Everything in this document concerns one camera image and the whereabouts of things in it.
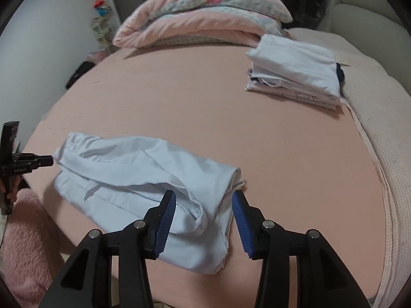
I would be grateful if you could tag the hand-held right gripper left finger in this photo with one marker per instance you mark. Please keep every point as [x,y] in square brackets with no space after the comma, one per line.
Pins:
[165,227]

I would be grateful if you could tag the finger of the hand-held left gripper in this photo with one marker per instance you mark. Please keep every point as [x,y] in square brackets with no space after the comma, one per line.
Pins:
[35,158]
[35,165]

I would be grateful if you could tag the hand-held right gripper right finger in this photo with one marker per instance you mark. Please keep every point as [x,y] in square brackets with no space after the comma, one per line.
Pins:
[242,227]

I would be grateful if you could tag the light blue navy-trim shirt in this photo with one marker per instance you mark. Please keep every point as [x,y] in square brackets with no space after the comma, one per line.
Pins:
[135,163]

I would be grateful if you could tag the person's left hand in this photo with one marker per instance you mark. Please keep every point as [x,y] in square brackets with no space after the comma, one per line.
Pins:
[12,195]

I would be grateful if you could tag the pink fluffy rug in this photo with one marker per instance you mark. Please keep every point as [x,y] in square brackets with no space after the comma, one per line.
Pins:
[25,247]

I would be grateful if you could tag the black backpack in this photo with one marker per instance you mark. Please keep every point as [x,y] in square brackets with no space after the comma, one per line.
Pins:
[78,73]

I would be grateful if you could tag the pink bed sheet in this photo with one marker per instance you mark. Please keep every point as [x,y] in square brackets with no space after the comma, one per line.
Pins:
[224,118]

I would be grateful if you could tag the pink cloth pile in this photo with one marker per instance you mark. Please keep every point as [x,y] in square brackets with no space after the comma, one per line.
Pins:
[99,54]

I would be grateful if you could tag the white shelf rack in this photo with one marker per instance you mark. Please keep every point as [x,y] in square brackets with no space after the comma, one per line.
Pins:
[101,30]

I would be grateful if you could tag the folded white navy-trim garment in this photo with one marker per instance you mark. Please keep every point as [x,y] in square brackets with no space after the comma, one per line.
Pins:
[257,78]

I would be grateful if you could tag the red and blue plush toy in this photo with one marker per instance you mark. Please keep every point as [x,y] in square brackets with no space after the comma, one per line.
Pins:
[102,6]

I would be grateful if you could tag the cream textured pillow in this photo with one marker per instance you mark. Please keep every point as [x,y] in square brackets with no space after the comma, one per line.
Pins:
[385,134]
[321,38]

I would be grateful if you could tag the folded light blue shirt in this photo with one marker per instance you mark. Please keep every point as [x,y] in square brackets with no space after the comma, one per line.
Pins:
[295,57]

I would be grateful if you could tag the folded pink quilt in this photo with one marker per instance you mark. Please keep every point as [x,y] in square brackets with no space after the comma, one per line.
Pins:
[199,25]

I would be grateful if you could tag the dark glass wardrobe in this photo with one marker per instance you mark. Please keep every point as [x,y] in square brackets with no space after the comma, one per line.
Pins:
[298,6]

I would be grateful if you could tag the grey upholstered headboard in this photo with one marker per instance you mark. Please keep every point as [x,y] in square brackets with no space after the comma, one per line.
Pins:
[369,12]

